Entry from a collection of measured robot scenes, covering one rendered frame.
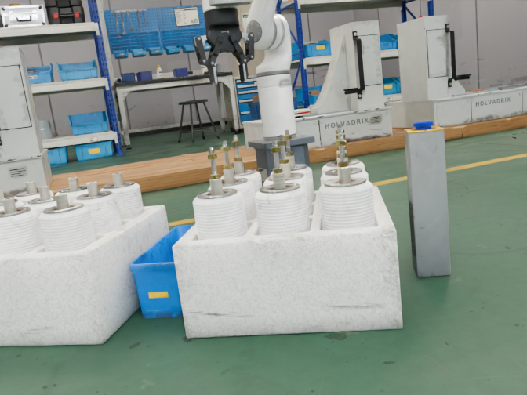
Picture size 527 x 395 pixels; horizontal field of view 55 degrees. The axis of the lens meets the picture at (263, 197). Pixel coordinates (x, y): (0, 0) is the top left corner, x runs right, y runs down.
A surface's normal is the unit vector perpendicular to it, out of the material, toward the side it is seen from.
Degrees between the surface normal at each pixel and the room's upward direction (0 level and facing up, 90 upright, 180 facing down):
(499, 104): 90
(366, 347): 0
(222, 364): 0
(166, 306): 92
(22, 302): 90
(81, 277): 90
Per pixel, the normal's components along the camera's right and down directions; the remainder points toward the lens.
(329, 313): -0.14, 0.21
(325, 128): 0.34, 0.15
